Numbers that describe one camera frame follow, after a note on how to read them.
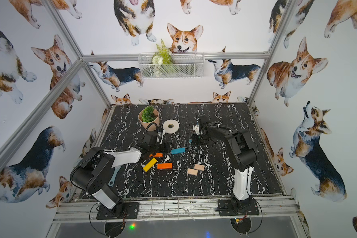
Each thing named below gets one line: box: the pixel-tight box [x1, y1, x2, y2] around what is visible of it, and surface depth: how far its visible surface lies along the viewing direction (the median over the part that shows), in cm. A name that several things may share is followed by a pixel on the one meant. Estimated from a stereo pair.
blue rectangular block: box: [171, 147, 186, 155], surface depth 97 cm
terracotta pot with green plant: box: [138, 105, 160, 132], surface depth 99 cm
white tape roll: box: [162, 119, 180, 134], surface depth 109 cm
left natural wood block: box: [186, 168, 198, 177], surface depth 87 cm
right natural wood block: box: [194, 163, 205, 172], surface depth 90 cm
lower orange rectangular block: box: [157, 162, 173, 170], surface depth 90 cm
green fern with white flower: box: [151, 38, 174, 78], surface depth 85 cm
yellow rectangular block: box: [142, 157, 158, 173], surface depth 91 cm
